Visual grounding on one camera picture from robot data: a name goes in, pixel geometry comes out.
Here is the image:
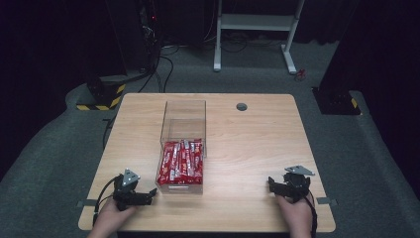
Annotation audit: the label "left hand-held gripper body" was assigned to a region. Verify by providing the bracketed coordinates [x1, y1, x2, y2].
[112, 168, 149, 212]

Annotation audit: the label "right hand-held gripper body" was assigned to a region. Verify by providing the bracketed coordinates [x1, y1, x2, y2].
[275, 165, 316, 203]

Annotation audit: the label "pile of red snack packets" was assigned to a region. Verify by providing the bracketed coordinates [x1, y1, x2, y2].
[157, 138, 204, 185]

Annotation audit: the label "clear plastic box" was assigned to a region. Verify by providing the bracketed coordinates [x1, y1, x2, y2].
[155, 99, 208, 195]

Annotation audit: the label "person's right hand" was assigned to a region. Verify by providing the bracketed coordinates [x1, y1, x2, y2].
[274, 192, 315, 238]

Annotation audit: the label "person's left hand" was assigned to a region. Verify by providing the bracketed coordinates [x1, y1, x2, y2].
[86, 197, 139, 238]

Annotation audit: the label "grey tape strip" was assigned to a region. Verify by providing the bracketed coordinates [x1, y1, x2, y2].
[76, 198, 99, 208]
[315, 196, 339, 206]

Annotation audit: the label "black yellow striped stand base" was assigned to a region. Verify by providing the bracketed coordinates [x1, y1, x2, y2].
[75, 74, 128, 112]

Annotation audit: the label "dark computer tower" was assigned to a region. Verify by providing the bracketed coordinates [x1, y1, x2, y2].
[137, 0, 163, 72]

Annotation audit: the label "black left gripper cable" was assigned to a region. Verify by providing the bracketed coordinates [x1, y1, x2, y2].
[92, 175, 121, 227]

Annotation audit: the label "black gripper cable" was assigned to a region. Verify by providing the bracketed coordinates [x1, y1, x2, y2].
[92, 175, 121, 227]
[304, 191, 319, 238]

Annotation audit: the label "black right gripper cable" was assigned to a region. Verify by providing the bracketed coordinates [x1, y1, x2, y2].
[304, 191, 319, 238]

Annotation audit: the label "black cable beside table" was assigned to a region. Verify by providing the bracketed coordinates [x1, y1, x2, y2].
[102, 114, 118, 151]

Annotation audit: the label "black floor cables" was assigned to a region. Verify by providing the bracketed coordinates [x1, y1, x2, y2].
[137, 43, 181, 94]

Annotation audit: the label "white metal desk frame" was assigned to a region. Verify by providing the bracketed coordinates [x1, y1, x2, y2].
[213, 0, 307, 75]

